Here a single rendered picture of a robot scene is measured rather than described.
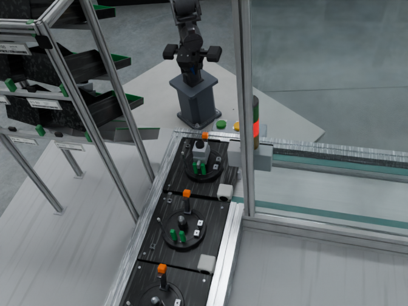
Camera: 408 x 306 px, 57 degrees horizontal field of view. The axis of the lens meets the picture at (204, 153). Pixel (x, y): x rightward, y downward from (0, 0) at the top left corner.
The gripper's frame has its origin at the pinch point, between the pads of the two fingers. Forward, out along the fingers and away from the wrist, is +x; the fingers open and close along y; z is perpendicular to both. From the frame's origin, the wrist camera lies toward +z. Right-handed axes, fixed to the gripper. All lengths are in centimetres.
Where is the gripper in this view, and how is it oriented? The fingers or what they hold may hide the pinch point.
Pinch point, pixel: (194, 65)
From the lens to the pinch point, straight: 128.3
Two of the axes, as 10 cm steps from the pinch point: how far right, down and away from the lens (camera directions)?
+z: -2.5, 7.5, -6.1
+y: 9.6, 1.1, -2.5
